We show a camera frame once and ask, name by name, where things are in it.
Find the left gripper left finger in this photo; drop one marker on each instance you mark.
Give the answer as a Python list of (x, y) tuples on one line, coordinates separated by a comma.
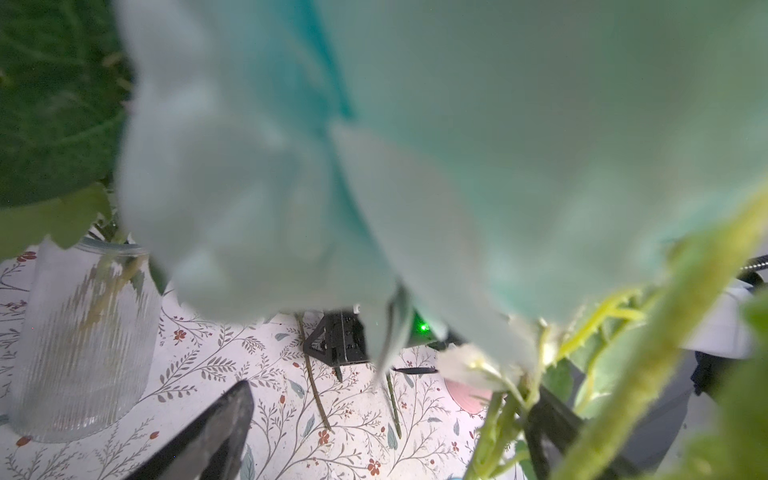
[(211, 446)]

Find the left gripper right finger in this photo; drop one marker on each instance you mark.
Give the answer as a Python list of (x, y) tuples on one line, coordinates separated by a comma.
[(551, 428)]

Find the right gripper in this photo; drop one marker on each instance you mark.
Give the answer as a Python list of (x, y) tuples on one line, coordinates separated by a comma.
[(337, 340)]

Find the orange gerbera flower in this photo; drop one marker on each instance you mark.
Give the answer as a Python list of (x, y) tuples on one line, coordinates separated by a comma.
[(299, 317)]

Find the clear glass vase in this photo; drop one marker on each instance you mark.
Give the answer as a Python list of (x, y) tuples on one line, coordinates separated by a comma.
[(87, 340)]

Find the light blue flower stem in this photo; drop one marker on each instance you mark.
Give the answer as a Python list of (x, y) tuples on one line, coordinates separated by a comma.
[(486, 163)]

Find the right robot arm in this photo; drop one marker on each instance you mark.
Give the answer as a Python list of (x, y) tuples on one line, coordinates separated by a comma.
[(722, 334)]

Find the pink pencil cup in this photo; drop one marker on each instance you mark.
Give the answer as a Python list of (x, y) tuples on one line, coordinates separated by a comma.
[(472, 400)]

